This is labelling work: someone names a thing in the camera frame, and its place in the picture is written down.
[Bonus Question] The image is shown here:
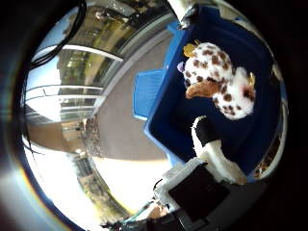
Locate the white brown-spotted plush toy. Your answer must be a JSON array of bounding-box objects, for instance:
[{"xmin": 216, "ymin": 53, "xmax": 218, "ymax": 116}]
[{"xmin": 176, "ymin": 40, "xmax": 257, "ymax": 121}]

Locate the dark blue plastic container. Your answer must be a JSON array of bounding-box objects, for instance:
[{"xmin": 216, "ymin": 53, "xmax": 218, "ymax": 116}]
[{"xmin": 143, "ymin": 4, "xmax": 287, "ymax": 185}]

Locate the white window frame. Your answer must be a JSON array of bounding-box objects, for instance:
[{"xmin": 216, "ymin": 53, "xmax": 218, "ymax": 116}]
[{"xmin": 23, "ymin": 44, "xmax": 124, "ymax": 126}]

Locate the black looped cable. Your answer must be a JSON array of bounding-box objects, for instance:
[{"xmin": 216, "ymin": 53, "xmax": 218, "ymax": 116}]
[{"xmin": 30, "ymin": 0, "xmax": 88, "ymax": 70}]

